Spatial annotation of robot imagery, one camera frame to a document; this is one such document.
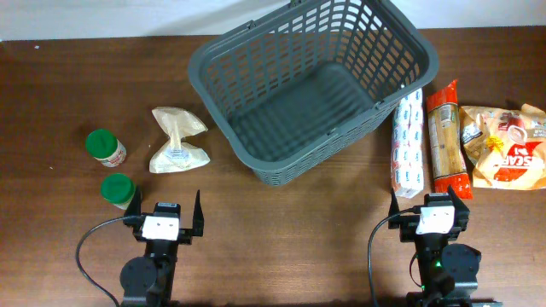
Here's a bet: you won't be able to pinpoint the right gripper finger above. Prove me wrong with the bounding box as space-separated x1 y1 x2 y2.
448 185 470 216
388 188 400 217

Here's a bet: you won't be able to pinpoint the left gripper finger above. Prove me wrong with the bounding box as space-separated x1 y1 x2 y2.
192 190 204 236
124 186 142 217

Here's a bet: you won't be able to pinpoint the white tissue pack stack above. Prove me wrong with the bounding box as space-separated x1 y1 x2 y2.
391 89 424 199

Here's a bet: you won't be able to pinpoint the beige paper bag packet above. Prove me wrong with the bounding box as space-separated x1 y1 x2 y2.
149 107 210 174

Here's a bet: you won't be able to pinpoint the green lid jar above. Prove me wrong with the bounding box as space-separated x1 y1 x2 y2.
100 173 137 210
85 129 127 168

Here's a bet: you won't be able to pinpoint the orange spaghetti packet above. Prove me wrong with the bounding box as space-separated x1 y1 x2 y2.
426 79 473 200

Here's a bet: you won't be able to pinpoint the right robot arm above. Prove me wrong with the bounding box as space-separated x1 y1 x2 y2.
388 188 481 307

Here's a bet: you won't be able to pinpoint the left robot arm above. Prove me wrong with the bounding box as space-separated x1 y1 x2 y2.
119 189 205 307

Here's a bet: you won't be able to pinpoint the yellow Nescafe coffee bag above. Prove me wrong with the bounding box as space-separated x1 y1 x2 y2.
459 104 545 190

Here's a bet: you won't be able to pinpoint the grey plastic shopping basket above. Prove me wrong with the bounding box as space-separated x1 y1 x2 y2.
188 0 439 186

